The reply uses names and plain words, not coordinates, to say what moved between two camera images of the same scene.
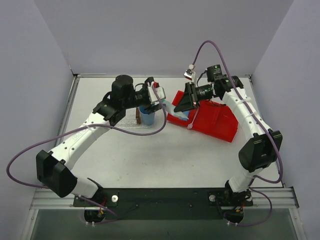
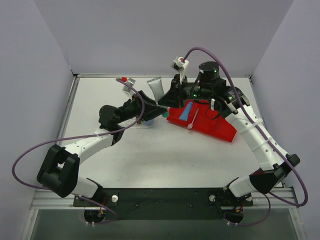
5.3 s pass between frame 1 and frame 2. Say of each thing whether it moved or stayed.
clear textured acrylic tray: stayed
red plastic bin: stayed
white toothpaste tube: moved
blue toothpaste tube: stayed
